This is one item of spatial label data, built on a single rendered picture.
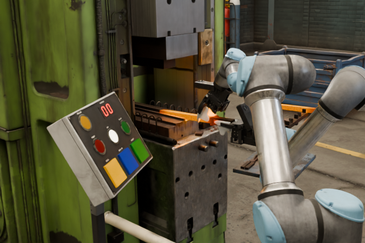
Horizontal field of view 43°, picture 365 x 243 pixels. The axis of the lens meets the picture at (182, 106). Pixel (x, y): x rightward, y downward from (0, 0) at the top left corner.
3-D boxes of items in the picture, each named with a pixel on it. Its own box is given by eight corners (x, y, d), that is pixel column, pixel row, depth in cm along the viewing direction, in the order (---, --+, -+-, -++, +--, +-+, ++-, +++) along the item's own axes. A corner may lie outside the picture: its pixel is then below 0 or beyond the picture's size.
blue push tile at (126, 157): (139, 165, 154) (128, 146, 153) (130, 174, 147) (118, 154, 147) (135, 168, 155) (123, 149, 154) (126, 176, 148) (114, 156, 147)
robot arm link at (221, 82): (214, 70, 182) (226, 68, 187) (209, 80, 184) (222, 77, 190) (227, 82, 178) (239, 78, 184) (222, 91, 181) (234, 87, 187)
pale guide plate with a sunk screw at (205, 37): (212, 63, 229) (212, 28, 225) (201, 65, 223) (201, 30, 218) (209, 62, 231) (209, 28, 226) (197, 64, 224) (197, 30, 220)
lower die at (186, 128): (199, 131, 210) (198, 113, 207) (169, 142, 195) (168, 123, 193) (136, 116, 237) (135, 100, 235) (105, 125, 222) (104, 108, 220)
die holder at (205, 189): (227, 212, 228) (228, 126, 216) (176, 244, 200) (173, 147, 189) (149, 182, 264) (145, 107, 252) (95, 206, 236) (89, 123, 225)
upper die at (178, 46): (197, 54, 201) (197, 32, 198) (166, 60, 186) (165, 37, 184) (132, 47, 228) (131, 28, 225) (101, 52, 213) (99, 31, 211)
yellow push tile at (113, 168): (127, 177, 145) (115, 157, 144) (118, 187, 138) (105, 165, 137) (123, 179, 146) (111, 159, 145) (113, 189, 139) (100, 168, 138)
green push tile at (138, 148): (149, 155, 164) (139, 137, 163) (142, 163, 157) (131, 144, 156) (145, 157, 164) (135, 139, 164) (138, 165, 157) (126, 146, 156)
